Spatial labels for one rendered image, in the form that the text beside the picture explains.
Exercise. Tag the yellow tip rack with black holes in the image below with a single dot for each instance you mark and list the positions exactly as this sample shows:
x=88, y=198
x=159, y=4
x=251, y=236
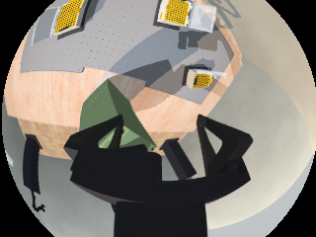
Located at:
x=177, y=11
x=68, y=15

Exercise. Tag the yellow plate with black holes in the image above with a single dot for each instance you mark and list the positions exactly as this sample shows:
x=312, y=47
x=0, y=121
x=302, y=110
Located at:
x=202, y=80

